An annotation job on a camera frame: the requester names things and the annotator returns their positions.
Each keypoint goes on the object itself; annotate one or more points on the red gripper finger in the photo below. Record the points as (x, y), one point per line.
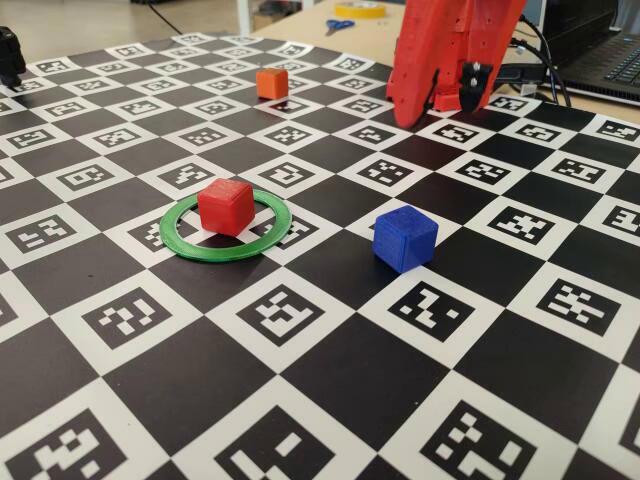
(492, 30)
(415, 60)

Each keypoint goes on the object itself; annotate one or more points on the orange cube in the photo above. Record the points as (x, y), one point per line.
(271, 84)

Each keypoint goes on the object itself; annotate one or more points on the blue cube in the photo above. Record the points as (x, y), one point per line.
(405, 240)

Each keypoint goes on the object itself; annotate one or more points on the red cube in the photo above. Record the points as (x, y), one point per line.
(225, 210)

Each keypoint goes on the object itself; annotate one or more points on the black power adapter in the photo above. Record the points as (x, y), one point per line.
(520, 74)

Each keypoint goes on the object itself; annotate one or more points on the small silver block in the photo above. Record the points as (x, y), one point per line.
(529, 89)

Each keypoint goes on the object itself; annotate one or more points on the yellow tape roll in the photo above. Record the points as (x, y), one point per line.
(355, 10)

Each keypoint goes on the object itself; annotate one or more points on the black laptop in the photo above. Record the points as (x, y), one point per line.
(590, 45)

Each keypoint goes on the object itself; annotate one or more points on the white table leg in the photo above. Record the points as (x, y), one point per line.
(243, 15)

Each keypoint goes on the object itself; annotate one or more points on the black white marker checkerboard mat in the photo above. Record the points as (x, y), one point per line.
(350, 380)

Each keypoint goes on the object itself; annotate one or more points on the black camera device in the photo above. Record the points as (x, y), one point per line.
(10, 55)

